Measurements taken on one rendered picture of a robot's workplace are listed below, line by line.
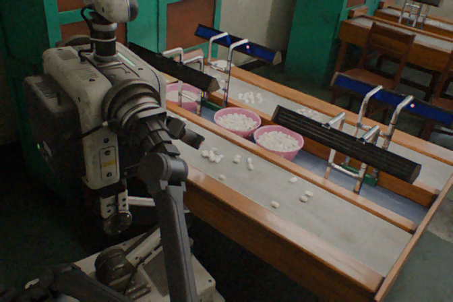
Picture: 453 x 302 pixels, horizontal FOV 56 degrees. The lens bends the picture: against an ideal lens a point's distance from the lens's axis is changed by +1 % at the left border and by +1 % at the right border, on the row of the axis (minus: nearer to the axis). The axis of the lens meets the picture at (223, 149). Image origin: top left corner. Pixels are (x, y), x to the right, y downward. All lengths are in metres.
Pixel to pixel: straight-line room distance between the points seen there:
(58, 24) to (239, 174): 1.17
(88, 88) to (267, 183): 1.10
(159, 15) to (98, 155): 1.69
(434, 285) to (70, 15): 2.53
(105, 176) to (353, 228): 1.07
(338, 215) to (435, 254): 1.31
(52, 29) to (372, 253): 1.80
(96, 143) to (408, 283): 2.14
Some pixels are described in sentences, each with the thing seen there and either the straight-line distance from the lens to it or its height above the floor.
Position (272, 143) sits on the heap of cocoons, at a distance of 2.29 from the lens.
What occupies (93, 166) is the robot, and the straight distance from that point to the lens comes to 1.22.
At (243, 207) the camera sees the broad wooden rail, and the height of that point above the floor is 0.76.
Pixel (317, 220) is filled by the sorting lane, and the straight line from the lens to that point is 1.85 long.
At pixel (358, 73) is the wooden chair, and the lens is 4.22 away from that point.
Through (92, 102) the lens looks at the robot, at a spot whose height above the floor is 1.42.
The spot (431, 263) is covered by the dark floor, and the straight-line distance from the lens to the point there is 3.04.
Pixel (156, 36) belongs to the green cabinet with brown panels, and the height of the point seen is 1.02.
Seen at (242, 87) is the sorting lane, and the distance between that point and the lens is 2.86.
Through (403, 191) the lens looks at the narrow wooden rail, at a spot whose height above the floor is 0.70.
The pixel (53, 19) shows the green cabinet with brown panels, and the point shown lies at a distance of 2.33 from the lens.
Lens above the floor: 1.93
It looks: 33 degrees down
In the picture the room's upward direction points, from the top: 6 degrees clockwise
